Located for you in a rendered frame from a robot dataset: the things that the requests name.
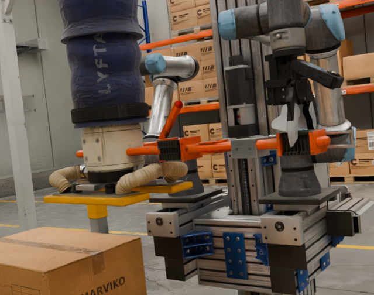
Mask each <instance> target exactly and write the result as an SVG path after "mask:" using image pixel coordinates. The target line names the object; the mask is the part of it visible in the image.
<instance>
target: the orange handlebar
mask: <svg viewBox="0 0 374 295"><path fill-rule="evenodd" d="M330 142H331V139H330V138H329V137H328V136H319V137H317V138H316V145H317V147H322V146H327V145H329V144H330ZM155 144H156V142H144V143H143V146H139V147H132V148H128V149H127V150H126V154H127V155H128V156H134V155H158V148H157V146H155ZM255 146H256V148H257V149H258V150H266V149H277V139H276V138H274V139H266V140H258V141H257V142H256V145H255ZM185 151H186V152H187V153H199V154H200V155H204V154H209V155H210V154H216V153H217V154H221V153H222V152H228V151H231V141H228V139H224V140H219V139H216V140H207V141H206V142H198V143H196V144H192V145H186V146H185ZM201 152H202V153H201ZM76 156H77V157H79V158H83V157H84V156H83V150H79V151H77V152H76Z"/></svg>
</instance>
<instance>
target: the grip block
mask: <svg viewBox="0 0 374 295"><path fill-rule="evenodd" d="M198 142H201V136H200V135H199V136H191V137H186V138H180V139H179V138H178V137H175V138H167V139H158V140H157V148H158V154H159V162H164V161H168V160H180V157H181V161H186V160H192V159H198V158H201V157H203V156H202V155H200V154H199V153H187V152H186V151H185V146H186V145H192V144H196V143H198Z"/></svg>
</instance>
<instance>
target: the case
mask: <svg viewBox="0 0 374 295"><path fill-rule="evenodd" d="M0 295H147V291H146V280H145V270H144V264H143V253H142V243H141V237H138V236H126V235H113V234H101V233H95V232H83V231H71V230H63V229H51V228H35V229H31V230H28V231H25V232H21V233H18V234H14V235H10V236H6V237H3V238H0Z"/></svg>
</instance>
